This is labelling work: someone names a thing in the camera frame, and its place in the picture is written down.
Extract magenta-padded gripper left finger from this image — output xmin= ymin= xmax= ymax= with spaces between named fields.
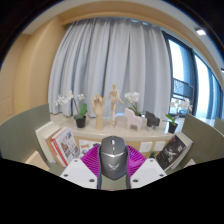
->
xmin=59 ymin=143 xmax=103 ymax=190

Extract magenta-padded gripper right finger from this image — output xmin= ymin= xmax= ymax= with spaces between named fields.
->
xmin=126 ymin=146 xmax=168 ymax=190

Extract grey computer mouse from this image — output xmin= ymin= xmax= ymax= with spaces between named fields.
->
xmin=98 ymin=135 xmax=130 ymax=181

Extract black cover book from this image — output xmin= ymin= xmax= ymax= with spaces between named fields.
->
xmin=155 ymin=134 xmax=188 ymax=172

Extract red book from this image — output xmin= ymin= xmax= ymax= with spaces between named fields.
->
xmin=49 ymin=128 xmax=69 ymax=167

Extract beige booklet with red text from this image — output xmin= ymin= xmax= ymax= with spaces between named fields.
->
xmin=24 ymin=150 xmax=51 ymax=173

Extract wooden desk back shelf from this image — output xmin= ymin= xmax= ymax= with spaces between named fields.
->
xmin=49 ymin=113 xmax=176 ymax=158

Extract white orchid in black pot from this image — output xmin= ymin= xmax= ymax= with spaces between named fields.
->
xmin=54 ymin=90 xmax=89 ymax=129
xmin=165 ymin=97 xmax=194 ymax=134

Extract thick white book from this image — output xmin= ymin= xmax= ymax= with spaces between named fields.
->
xmin=35 ymin=120 xmax=61 ymax=164

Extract black wooden horse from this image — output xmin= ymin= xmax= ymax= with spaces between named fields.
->
xmin=144 ymin=110 xmax=161 ymax=128

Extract pink wooden horse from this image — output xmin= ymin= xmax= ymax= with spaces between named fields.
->
xmin=123 ymin=107 xmax=144 ymax=132

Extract green desk partition panel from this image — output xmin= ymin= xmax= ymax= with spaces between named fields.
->
xmin=0 ymin=103 xmax=51 ymax=164
xmin=179 ymin=113 xmax=224 ymax=168

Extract white orchid behind pink horse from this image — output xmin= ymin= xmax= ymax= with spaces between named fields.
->
xmin=124 ymin=91 xmax=143 ymax=117

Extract wooden artist mannequin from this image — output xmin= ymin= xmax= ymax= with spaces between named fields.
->
xmin=107 ymin=83 xmax=125 ymax=128

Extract dark framed window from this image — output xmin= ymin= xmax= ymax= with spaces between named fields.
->
xmin=161 ymin=31 xmax=224 ymax=121

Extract light grey curtain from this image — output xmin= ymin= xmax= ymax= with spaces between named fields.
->
xmin=47 ymin=17 xmax=173 ymax=121

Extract ceiling lights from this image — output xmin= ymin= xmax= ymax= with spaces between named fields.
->
xmin=194 ymin=27 xmax=224 ymax=74

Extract white wall socket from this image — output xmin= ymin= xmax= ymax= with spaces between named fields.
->
xmin=138 ymin=141 xmax=154 ymax=154
xmin=152 ymin=140 xmax=167 ymax=153

